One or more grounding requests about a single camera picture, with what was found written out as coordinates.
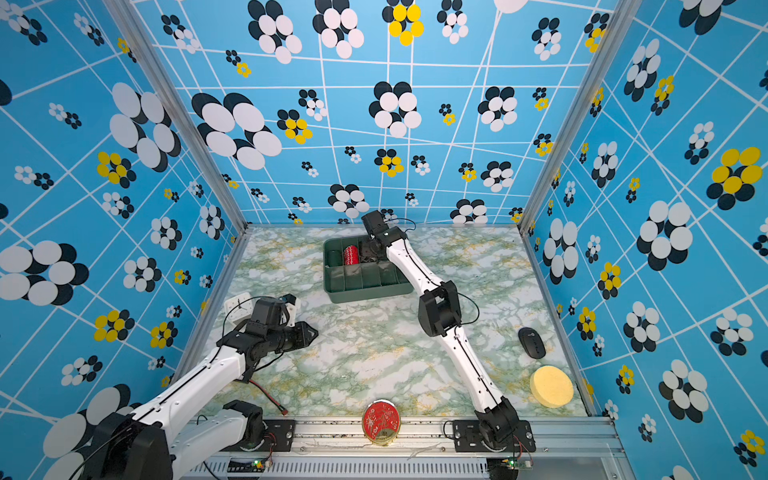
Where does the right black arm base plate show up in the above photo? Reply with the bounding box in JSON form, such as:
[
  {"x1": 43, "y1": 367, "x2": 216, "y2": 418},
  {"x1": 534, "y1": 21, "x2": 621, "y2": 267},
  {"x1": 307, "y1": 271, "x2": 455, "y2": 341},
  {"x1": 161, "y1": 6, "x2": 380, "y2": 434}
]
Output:
[{"x1": 444, "y1": 420, "x2": 537, "y2": 454}]

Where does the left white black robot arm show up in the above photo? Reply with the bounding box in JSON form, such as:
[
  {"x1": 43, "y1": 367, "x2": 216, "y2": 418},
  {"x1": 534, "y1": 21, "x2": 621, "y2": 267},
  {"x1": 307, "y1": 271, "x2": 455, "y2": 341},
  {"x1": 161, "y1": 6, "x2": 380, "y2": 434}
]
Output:
[{"x1": 70, "y1": 294, "x2": 318, "y2": 479}]

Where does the green compartment tray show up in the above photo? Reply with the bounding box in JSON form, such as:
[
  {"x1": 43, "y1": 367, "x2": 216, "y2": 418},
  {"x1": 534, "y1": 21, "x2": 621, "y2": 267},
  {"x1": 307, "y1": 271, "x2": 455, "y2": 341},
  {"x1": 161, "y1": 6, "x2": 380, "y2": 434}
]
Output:
[{"x1": 323, "y1": 235, "x2": 414, "y2": 303}]

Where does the black grey argyle sock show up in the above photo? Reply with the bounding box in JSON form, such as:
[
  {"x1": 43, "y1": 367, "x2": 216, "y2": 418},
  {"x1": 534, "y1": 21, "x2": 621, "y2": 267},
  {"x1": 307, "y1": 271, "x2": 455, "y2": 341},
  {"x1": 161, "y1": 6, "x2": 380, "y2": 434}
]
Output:
[{"x1": 357, "y1": 242, "x2": 386, "y2": 264}]

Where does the aluminium front rail frame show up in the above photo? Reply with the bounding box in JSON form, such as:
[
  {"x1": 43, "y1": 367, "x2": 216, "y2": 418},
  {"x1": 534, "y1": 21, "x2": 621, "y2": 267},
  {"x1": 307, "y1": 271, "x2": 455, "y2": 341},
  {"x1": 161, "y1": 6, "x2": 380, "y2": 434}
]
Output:
[{"x1": 180, "y1": 417, "x2": 635, "y2": 479}]

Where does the red black power cable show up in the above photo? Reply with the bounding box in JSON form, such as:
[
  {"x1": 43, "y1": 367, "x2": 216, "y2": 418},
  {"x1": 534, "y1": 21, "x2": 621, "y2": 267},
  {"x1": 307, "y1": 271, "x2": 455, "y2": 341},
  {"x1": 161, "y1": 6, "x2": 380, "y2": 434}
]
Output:
[{"x1": 248, "y1": 379, "x2": 289, "y2": 416}]

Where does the yellow round sponge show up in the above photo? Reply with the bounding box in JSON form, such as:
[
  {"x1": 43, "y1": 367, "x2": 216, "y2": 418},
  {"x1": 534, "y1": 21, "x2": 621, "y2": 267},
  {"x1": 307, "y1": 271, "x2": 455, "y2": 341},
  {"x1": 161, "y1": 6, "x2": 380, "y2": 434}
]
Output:
[{"x1": 530, "y1": 365, "x2": 574, "y2": 408}]

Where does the black computer mouse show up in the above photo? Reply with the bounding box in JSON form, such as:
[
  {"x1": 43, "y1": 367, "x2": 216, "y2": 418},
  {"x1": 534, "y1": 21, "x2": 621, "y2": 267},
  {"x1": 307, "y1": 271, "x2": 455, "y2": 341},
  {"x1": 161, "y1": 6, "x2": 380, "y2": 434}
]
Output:
[{"x1": 518, "y1": 327, "x2": 546, "y2": 360}]

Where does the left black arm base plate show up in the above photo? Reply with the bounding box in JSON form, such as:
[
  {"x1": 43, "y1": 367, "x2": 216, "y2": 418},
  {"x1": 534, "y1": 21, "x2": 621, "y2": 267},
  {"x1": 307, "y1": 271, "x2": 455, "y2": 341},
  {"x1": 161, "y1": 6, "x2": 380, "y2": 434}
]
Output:
[{"x1": 236, "y1": 419, "x2": 297, "y2": 453}]

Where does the red round tin lid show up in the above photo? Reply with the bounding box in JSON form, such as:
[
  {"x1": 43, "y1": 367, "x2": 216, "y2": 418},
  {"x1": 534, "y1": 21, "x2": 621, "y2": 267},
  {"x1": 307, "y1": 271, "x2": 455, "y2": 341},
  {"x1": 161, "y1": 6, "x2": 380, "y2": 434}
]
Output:
[{"x1": 362, "y1": 399, "x2": 401, "y2": 446}]

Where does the dark green roll in tray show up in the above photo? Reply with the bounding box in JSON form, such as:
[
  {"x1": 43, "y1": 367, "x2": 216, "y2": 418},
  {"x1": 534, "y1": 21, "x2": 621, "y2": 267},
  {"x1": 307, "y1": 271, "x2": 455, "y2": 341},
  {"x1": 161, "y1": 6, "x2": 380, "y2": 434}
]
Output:
[{"x1": 325, "y1": 249, "x2": 344, "y2": 267}]

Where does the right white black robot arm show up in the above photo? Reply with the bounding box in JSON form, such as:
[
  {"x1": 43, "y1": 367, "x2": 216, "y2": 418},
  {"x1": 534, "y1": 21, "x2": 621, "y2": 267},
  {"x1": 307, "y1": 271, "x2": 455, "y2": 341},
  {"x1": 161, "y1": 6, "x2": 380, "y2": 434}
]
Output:
[{"x1": 362, "y1": 211, "x2": 520, "y2": 451}]

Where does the white square clock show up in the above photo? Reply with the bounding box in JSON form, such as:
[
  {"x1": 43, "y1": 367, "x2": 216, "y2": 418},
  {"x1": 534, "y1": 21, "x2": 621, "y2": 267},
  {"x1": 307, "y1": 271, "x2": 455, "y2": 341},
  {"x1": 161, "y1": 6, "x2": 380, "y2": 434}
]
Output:
[{"x1": 224, "y1": 293, "x2": 254, "y2": 321}]

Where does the red soda can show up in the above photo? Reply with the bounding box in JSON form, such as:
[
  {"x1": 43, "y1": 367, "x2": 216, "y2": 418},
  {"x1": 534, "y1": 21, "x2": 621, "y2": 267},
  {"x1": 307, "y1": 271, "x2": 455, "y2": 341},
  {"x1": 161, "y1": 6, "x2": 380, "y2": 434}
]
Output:
[{"x1": 342, "y1": 245, "x2": 360, "y2": 266}]

